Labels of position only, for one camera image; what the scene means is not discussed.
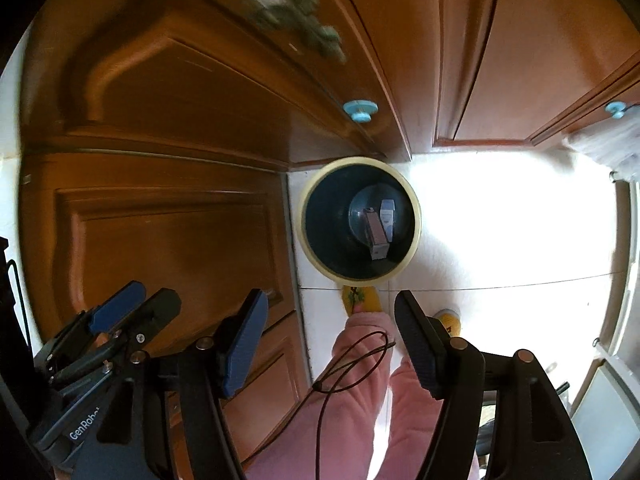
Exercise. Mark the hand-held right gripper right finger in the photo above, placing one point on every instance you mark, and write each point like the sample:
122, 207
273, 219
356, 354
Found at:
417, 350

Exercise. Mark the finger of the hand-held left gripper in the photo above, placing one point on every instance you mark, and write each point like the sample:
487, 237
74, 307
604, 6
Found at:
157, 310
117, 307

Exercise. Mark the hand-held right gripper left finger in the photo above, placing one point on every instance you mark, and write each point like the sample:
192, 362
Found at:
245, 345

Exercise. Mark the yellow rimmed trash bin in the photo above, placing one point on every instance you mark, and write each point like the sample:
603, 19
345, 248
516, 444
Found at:
325, 220

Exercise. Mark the yellow slipper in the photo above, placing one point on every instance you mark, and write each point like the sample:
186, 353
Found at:
447, 321
371, 302

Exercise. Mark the wooden cabinet door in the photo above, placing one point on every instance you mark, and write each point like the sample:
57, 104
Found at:
150, 240
175, 85
400, 35
540, 35

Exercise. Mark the person's right leg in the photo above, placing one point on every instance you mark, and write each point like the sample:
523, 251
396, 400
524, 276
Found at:
405, 435

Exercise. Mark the person's leg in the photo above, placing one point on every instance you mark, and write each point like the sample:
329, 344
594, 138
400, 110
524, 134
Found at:
405, 435
360, 425

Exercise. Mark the person's left leg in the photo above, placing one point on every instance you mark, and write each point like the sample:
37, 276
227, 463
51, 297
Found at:
360, 425

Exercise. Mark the small brown carton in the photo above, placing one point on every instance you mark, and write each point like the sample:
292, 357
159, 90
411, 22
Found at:
376, 235

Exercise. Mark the small white carton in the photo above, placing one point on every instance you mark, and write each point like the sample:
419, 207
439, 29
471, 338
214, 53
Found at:
389, 215

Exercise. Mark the white appliance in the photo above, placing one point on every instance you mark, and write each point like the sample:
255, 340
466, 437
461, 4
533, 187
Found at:
605, 420

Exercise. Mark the blue cabinet knob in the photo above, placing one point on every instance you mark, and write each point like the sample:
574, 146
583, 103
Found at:
360, 109
615, 108

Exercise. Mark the white cloth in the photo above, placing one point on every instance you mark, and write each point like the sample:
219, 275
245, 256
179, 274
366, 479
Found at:
610, 145

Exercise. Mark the green white ornament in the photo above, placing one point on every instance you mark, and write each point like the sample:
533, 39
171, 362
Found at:
285, 5

